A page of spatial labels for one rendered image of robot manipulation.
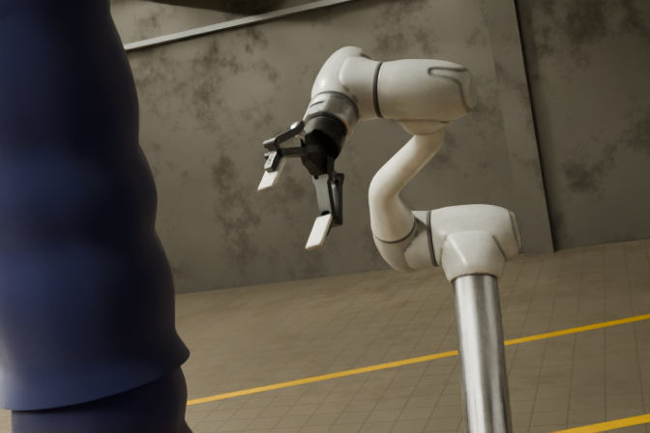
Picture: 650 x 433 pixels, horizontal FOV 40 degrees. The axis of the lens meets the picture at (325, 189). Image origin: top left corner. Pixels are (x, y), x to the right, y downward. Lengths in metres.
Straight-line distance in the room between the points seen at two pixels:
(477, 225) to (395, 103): 0.52
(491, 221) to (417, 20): 7.90
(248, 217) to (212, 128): 1.15
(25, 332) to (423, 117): 0.81
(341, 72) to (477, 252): 0.59
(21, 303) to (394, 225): 1.07
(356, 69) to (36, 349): 0.80
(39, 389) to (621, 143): 8.86
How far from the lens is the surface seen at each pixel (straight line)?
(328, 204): 1.47
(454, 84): 1.53
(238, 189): 10.55
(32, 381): 1.07
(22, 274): 1.04
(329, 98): 1.54
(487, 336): 1.94
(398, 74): 1.55
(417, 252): 2.00
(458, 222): 1.99
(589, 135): 9.64
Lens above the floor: 1.87
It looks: 5 degrees down
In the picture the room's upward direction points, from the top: 10 degrees counter-clockwise
